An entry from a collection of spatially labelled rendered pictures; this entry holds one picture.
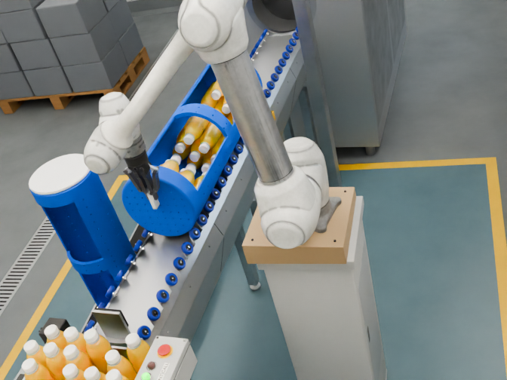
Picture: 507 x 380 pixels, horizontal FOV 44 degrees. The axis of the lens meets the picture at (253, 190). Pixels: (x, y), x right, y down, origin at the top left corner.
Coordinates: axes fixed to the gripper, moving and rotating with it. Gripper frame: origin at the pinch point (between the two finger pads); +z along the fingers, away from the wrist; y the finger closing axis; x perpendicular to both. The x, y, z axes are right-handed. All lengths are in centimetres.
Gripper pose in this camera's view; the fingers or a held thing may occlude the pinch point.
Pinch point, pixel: (153, 199)
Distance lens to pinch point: 217.4
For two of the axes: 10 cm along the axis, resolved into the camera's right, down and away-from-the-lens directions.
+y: 9.3, 0.1, -3.6
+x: 2.8, -6.4, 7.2
